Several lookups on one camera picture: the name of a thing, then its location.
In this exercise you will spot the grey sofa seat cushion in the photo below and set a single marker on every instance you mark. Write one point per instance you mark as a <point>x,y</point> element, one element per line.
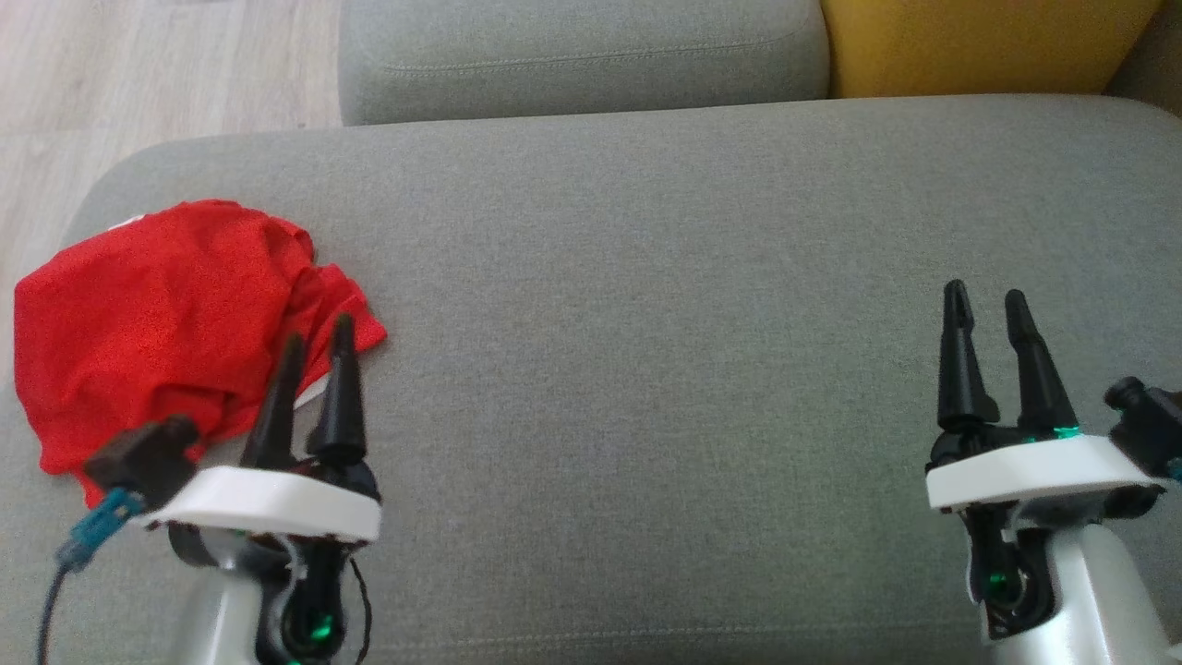
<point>572,55</point>

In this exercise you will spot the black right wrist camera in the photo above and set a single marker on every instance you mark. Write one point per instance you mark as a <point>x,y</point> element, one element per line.
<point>1150,425</point>

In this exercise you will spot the large grey sofa ottoman seat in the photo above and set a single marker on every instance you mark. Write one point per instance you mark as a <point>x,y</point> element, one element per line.
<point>646,369</point>

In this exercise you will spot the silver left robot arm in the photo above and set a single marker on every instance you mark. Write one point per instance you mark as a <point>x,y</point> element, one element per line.
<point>217,619</point>

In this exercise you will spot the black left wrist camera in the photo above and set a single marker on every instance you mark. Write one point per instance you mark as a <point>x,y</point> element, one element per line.
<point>143,457</point>

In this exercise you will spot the yellow sofa backrest cushion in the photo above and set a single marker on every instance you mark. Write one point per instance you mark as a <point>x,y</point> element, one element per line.
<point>970,46</point>

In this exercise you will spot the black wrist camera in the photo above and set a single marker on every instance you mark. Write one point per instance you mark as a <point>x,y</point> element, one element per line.
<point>1150,425</point>
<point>143,457</point>

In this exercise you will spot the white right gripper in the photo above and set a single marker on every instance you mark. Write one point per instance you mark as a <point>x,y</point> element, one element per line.
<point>1034,471</point>

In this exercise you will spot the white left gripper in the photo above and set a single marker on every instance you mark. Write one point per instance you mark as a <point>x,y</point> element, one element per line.
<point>268,503</point>

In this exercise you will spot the red garment wide white stripe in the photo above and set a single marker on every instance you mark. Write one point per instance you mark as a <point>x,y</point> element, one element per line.
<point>138,314</point>

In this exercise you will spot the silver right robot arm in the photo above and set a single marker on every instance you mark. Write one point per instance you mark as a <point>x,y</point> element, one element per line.
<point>1099,591</point>

